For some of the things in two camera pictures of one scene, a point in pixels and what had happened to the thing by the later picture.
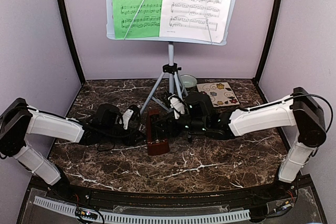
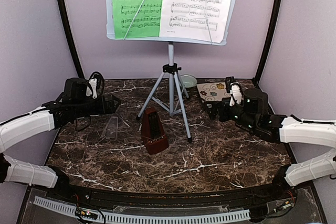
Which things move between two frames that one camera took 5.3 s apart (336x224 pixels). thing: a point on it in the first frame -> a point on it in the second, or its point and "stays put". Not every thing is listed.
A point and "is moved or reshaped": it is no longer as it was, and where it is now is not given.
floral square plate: (221, 93) stays put
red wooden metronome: (157, 129) is moved or reshaped
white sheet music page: (184, 15) stays put
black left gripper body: (127, 141) -> (109, 109)
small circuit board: (88, 214) stays put
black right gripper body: (168, 122) -> (225, 115)
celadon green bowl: (188, 81) stays put
